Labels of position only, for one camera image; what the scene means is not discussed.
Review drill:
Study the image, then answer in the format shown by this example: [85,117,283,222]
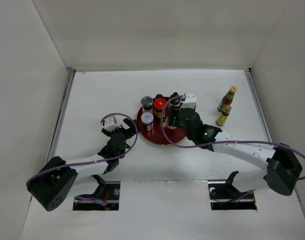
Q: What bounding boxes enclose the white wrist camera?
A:
[102,116,119,132]
[180,92,197,110]

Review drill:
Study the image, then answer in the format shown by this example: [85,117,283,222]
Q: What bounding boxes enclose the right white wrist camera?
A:
[180,92,197,110]

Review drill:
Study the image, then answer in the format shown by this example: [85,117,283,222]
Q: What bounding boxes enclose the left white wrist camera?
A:
[102,116,119,132]

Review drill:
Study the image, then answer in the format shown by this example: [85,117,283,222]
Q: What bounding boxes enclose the red sauce bottle yellow cap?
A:
[217,86,238,112]

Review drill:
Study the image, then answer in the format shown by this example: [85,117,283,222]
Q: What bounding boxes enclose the small yellow-labelled bottle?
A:
[215,105,232,126]

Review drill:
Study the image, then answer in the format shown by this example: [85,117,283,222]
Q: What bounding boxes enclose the small black-capped spice bottle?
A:
[155,94,164,99]

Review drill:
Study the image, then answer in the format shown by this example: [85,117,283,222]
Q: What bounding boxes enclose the jar with white lid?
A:
[140,112,154,132]

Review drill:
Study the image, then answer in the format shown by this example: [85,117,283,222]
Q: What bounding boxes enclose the white bottle with black cap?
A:
[168,92,182,110]

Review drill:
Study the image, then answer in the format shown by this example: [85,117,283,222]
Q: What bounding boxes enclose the red-capped sauce jar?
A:
[153,97,167,123]

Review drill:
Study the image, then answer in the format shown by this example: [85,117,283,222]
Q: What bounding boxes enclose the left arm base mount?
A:
[72,175,121,211]

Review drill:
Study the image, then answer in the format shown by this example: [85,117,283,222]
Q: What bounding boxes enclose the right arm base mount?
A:
[207,171,257,211]

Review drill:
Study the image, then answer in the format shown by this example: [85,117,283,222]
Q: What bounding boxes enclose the glass grinder with black top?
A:
[140,96,154,114]

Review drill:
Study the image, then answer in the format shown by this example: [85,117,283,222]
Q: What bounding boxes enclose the red round tray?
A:
[136,107,187,146]

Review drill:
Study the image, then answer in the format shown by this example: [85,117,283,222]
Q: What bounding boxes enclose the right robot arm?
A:
[166,106,303,198]

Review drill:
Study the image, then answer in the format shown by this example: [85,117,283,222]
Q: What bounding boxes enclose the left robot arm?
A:
[26,114,140,212]

